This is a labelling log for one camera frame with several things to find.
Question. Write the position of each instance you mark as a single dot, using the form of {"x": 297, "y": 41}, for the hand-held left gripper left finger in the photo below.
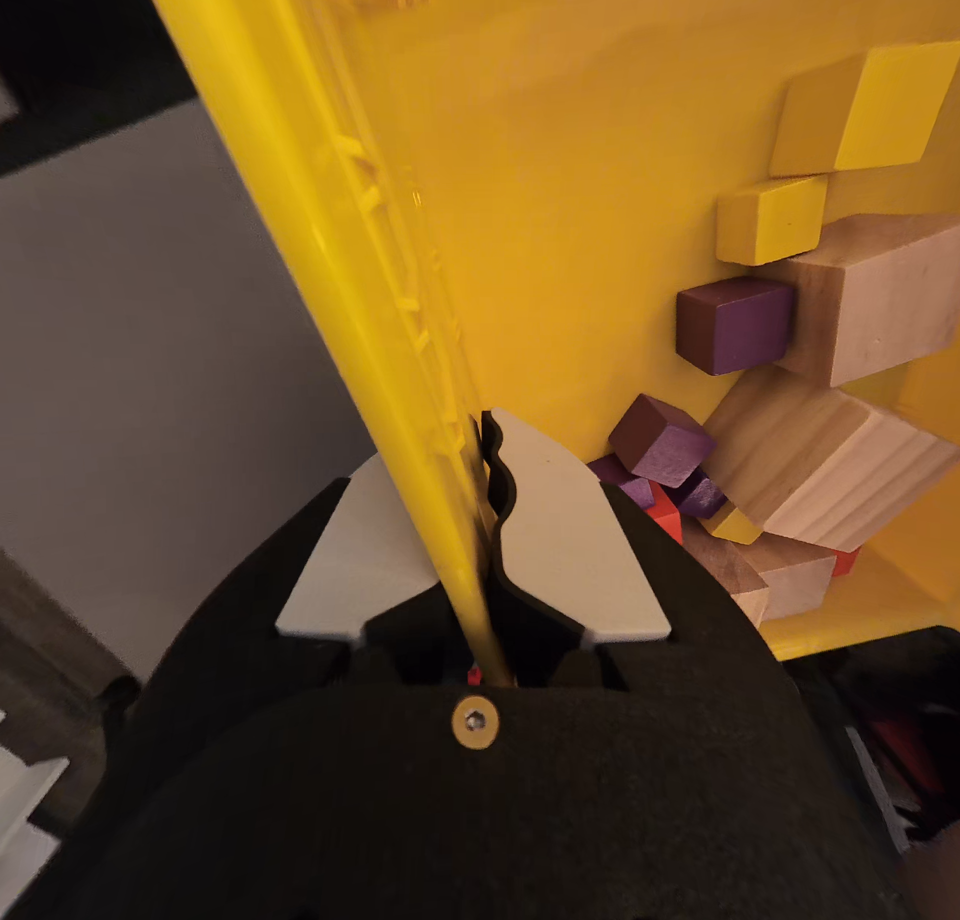
{"x": 352, "y": 560}

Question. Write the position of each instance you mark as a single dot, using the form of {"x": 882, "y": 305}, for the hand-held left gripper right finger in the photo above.
{"x": 577, "y": 552}

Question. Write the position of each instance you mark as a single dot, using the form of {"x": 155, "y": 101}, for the pile of wooden cubes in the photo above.
{"x": 825, "y": 425}

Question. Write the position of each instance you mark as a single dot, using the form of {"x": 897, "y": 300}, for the yellow plastic box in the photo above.
{"x": 562, "y": 222}

